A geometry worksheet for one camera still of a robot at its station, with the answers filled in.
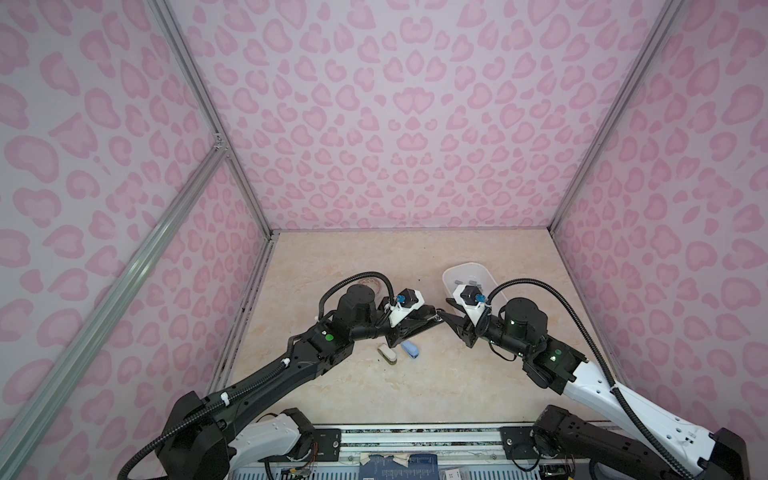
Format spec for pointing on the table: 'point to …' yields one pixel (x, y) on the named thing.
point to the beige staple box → (388, 354)
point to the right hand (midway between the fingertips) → (446, 304)
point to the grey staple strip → (473, 282)
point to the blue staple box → (410, 349)
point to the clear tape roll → (371, 282)
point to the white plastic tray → (468, 274)
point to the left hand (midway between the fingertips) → (423, 310)
